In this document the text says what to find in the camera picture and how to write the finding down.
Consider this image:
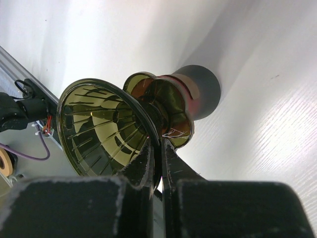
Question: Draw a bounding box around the aluminium rail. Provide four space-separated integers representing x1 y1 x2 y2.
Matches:
0 48 61 146

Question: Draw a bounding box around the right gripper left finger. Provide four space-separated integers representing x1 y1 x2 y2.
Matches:
0 140 155 238

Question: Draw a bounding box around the dark green dripper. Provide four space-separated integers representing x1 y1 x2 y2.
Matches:
57 72 194 176

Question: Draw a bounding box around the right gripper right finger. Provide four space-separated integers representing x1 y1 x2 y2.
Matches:
161 139 314 238

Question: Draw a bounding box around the roll of tape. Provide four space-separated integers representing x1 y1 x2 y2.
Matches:
0 148 14 177

